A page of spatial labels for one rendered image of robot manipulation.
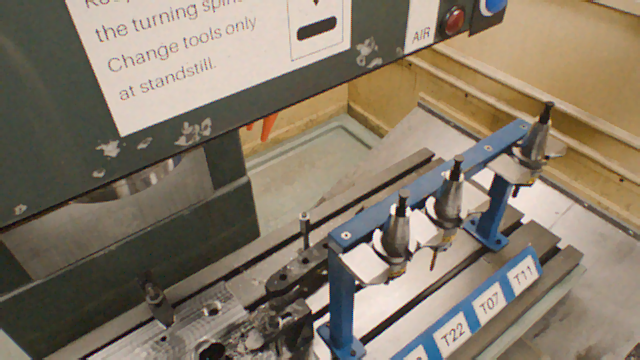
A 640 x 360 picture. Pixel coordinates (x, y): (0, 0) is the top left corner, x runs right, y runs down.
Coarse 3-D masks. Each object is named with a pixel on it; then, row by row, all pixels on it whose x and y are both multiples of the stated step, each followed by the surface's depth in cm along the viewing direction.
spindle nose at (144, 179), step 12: (180, 156) 44; (156, 168) 42; (168, 168) 43; (120, 180) 40; (132, 180) 40; (144, 180) 41; (156, 180) 42; (96, 192) 40; (108, 192) 40; (120, 192) 41; (132, 192) 41
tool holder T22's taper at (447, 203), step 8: (448, 176) 66; (448, 184) 65; (456, 184) 65; (440, 192) 67; (448, 192) 66; (456, 192) 66; (440, 200) 68; (448, 200) 67; (456, 200) 67; (440, 208) 68; (448, 208) 68; (456, 208) 68; (448, 216) 68; (456, 216) 69
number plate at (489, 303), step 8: (488, 288) 90; (496, 288) 91; (480, 296) 89; (488, 296) 90; (496, 296) 91; (472, 304) 88; (480, 304) 89; (488, 304) 90; (496, 304) 91; (504, 304) 92; (480, 312) 89; (488, 312) 90; (496, 312) 90; (480, 320) 89
